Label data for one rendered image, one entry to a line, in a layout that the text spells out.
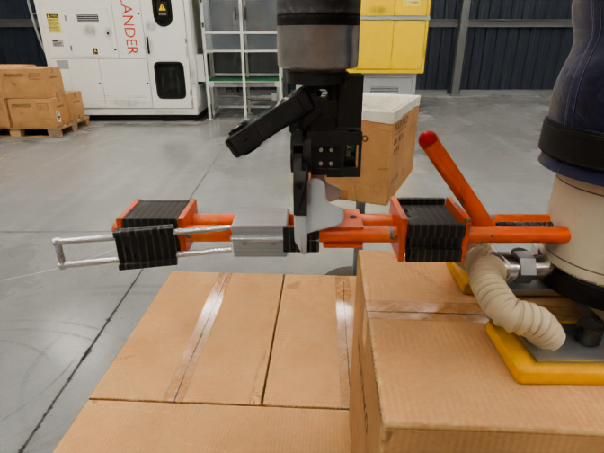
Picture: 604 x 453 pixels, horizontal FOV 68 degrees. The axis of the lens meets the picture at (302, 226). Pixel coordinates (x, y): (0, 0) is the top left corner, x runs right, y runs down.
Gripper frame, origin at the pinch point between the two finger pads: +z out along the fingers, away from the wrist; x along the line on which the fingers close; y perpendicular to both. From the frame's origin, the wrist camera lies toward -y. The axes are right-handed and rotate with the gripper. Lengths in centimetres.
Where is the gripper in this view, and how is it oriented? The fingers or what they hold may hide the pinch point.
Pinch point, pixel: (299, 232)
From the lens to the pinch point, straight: 58.2
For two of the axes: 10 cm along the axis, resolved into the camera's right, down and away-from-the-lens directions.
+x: 0.3, -3.9, 9.2
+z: 0.0, 9.2, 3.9
